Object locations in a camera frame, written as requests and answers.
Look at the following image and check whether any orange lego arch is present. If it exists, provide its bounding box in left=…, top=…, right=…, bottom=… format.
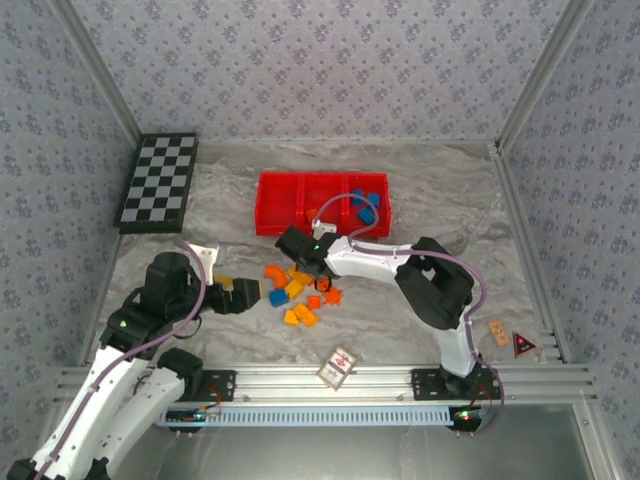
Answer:
left=263, top=263, right=288, bottom=290

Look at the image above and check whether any large yellow lego brick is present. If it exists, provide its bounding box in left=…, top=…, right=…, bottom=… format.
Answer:
left=293, top=302, right=320, bottom=329

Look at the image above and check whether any red three-compartment bin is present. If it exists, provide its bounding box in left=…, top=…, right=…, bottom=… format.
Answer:
left=254, top=171, right=391, bottom=237

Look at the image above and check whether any playing card box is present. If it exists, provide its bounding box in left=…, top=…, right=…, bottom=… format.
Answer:
left=317, top=345, right=359, bottom=390

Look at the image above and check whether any black grey checkerboard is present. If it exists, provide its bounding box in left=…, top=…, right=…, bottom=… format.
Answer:
left=113, top=132, right=200, bottom=235

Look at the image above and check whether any left circuit board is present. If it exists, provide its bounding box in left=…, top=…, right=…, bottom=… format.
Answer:
left=166, top=407, right=222, bottom=424

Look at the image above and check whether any circuit board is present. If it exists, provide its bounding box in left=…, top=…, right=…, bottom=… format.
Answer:
left=449, top=407, right=489, bottom=424
left=166, top=407, right=222, bottom=424

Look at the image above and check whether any orange printed card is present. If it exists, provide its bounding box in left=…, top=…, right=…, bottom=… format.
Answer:
left=488, top=321, right=511, bottom=348

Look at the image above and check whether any right circuit board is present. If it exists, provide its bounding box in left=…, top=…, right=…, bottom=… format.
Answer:
left=449, top=407, right=489, bottom=424

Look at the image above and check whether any red triangle sign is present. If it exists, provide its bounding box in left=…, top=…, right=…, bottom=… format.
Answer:
left=511, top=330, right=539, bottom=359

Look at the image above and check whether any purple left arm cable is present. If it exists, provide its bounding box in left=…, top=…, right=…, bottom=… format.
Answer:
left=29, top=239, right=209, bottom=474

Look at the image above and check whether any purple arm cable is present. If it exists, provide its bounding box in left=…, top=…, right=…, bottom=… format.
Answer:
left=29, top=239, right=209, bottom=474
left=312, top=193, right=506, bottom=437

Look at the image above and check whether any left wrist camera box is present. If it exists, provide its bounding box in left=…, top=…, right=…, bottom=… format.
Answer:
left=191, top=242, right=224, bottom=267

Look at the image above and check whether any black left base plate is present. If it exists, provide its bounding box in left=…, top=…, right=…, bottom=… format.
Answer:
left=145, top=369, right=237, bottom=402

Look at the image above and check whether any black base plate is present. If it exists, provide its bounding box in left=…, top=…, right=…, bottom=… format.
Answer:
left=410, top=368, right=504, bottom=401
left=145, top=369, right=237, bottom=402

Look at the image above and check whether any aluminium front rail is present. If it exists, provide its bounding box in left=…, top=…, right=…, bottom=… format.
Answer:
left=53, top=363, right=599, bottom=405

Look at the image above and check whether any aluminium back rail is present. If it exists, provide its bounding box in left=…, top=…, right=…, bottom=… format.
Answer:
left=197, top=138, right=501, bottom=148

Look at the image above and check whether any light blue cable duct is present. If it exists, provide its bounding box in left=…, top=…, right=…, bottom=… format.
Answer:
left=74, top=405, right=454, bottom=427

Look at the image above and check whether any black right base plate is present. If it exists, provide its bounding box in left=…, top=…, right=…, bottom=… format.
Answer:
left=410, top=368, right=504, bottom=401

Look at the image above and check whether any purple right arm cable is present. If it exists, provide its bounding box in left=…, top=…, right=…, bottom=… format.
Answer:
left=312, top=193, right=506, bottom=437

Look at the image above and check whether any aluminium corner post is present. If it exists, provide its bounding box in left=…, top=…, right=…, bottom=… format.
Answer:
left=496, top=0, right=597, bottom=147
left=47, top=0, right=144, bottom=146

